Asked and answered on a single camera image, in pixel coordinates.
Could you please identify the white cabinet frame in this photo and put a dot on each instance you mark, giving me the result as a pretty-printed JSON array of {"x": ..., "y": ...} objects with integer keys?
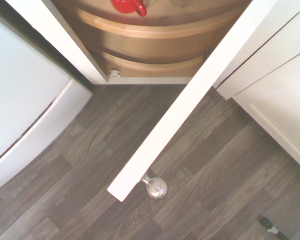
[{"x": 72, "y": 45}]

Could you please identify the black and white tool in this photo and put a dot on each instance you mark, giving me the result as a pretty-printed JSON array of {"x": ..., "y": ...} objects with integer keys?
[{"x": 271, "y": 228}]

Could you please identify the white panelled cabinet door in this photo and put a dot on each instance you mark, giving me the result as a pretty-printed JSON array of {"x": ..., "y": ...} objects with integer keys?
[{"x": 280, "y": 110}]

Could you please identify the red ceramic mug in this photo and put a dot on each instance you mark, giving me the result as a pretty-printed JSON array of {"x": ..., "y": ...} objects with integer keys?
[{"x": 127, "y": 6}]

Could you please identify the wooden lazy susan shelf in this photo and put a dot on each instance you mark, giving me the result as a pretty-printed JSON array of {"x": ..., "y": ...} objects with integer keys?
[
  {"x": 150, "y": 27},
  {"x": 152, "y": 70}
]

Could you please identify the silver round door knob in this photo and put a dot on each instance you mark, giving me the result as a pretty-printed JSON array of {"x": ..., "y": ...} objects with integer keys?
[{"x": 157, "y": 188}]

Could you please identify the white dishwasher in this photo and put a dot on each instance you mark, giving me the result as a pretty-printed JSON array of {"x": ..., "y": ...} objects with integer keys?
[{"x": 22, "y": 95}]

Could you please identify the white magnetic door catch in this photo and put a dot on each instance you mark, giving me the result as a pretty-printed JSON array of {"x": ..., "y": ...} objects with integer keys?
[{"x": 114, "y": 73}]

